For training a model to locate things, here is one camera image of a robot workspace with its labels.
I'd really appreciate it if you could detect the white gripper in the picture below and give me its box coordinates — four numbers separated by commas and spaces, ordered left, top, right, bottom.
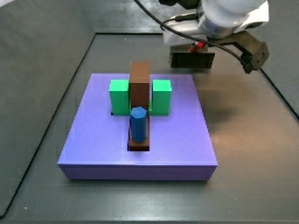
163, 12, 220, 46

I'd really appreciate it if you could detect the red peg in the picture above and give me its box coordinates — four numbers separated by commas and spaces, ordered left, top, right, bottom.
189, 42, 206, 53

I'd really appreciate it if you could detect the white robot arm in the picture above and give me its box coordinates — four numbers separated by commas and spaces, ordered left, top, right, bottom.
163, 0, 270, 46

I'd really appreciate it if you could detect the purple base board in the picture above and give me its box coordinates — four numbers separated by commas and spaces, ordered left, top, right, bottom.
58, 73, 218, 180

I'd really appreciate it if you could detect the black U-shaped holder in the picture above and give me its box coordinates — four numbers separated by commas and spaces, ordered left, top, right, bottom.
170, 46, 216, 68

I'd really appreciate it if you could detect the brown upright block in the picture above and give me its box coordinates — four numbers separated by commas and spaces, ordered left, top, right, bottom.
129, 61, 150, 151

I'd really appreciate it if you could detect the green block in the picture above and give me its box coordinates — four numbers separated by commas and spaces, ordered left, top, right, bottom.
150, 80, 173, 116
109, 80, 130, 116

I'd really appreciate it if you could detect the blue hexagonal peg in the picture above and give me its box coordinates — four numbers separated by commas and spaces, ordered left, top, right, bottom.
130, 107, 147, 143

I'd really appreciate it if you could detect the black cable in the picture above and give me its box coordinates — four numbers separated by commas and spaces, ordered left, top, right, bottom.
134, 0, 250, 65

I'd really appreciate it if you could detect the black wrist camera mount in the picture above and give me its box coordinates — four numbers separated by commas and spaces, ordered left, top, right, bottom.
213, 31, 270, 74

